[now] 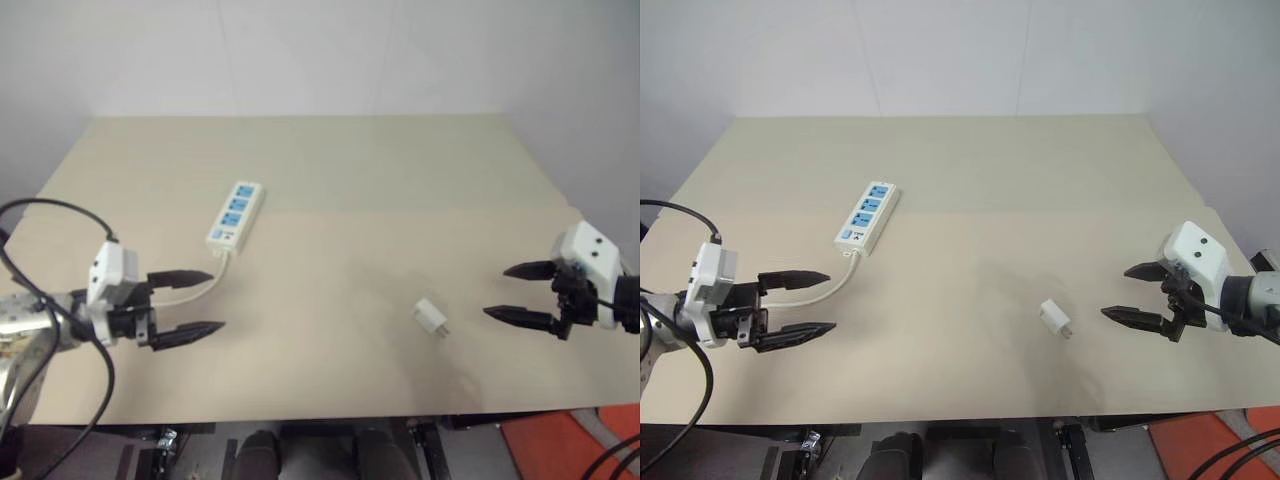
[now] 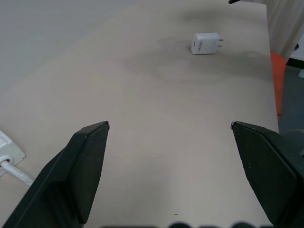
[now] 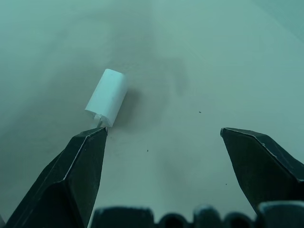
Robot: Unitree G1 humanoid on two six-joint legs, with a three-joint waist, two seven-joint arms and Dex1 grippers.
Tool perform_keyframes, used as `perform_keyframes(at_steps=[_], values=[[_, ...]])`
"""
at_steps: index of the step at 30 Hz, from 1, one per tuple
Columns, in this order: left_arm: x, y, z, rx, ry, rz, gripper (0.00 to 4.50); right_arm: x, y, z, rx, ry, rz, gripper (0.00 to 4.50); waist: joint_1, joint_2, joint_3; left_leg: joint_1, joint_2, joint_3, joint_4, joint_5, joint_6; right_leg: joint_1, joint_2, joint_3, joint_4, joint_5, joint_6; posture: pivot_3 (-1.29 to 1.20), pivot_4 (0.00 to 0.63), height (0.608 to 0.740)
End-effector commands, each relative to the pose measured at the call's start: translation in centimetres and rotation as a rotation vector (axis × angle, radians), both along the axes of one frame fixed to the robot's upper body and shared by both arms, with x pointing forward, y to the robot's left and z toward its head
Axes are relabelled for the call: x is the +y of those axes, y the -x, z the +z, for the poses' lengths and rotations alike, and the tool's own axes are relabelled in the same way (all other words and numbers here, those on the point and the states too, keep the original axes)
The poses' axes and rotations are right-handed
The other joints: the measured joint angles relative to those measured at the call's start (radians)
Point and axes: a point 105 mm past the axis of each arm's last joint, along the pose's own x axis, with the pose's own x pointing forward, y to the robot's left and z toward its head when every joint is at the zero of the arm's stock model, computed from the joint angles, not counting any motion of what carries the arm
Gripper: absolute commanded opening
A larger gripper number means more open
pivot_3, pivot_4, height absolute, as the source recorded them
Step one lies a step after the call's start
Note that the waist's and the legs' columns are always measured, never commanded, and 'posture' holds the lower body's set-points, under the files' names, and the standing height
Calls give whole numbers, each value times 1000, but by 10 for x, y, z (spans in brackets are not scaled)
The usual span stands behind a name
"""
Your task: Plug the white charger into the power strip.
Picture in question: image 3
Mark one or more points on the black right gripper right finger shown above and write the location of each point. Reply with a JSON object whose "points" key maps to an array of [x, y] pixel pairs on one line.
{"points": [[263, 166]]}

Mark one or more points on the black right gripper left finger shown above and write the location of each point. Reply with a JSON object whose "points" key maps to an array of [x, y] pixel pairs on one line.
{"points": [[71, 180]]}

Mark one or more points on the small white plastic cylinder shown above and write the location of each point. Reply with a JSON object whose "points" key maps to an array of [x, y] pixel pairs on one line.
{"points": [[108, 95]]}

